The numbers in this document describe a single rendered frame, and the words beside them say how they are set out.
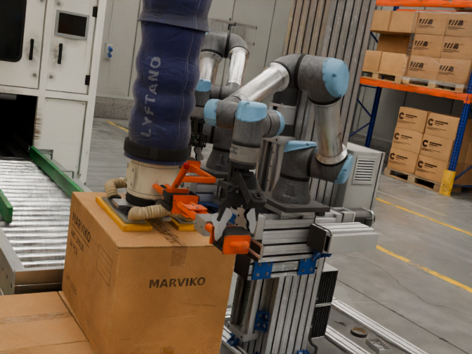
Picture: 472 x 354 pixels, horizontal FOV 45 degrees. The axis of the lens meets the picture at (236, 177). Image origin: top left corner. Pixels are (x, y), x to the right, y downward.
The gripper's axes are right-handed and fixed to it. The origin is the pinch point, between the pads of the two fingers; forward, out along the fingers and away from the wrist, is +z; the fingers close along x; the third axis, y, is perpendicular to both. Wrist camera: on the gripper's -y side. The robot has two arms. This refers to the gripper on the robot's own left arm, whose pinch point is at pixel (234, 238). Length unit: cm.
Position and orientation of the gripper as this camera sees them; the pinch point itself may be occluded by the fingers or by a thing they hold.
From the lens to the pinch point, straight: 150.6
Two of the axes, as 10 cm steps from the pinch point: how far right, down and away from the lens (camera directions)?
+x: -8.7, -0.5, -4.9
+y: -4.7, -2.5, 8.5
